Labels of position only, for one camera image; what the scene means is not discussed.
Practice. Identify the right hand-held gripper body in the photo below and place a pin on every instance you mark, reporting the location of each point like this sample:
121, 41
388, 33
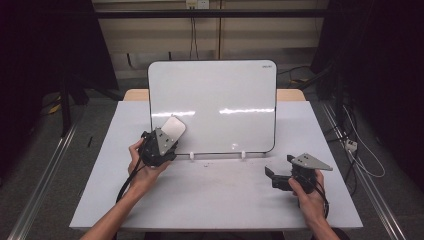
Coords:
305, 171

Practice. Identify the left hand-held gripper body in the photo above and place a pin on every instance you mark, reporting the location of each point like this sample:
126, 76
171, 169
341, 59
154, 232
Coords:
159, 150

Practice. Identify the white whiteboard eraser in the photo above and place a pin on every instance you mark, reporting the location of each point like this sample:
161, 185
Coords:
174, 127

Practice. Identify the white whiteboard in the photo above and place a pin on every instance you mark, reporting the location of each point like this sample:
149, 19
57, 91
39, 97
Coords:
220, 100

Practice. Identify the person's left hand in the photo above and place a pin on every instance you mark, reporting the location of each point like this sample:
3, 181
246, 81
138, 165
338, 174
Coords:
143, 173

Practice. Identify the person's right hand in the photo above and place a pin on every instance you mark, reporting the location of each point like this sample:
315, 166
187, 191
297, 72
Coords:
308, 200

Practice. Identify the white whiteboard clip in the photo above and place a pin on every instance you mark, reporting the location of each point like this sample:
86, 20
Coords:
191, 155
243, 154

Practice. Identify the wooden table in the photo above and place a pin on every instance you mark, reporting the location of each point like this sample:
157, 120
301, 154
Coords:
136, 95

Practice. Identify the small black stick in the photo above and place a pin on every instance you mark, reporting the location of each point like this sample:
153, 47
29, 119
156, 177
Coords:
89, 141

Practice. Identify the black metal stand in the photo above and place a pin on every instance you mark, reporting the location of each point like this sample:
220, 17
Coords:
66, 110

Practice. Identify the black curtain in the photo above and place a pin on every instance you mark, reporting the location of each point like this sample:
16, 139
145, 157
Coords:
40, 50
380, 66

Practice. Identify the black horizontal bar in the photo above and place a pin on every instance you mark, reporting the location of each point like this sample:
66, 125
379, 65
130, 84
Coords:
206, 13

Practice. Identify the metal floor rail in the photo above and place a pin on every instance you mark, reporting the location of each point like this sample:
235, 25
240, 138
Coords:
370, 186
43, 180

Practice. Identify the white wall socket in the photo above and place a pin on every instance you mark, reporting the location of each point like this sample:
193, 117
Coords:
197, 4

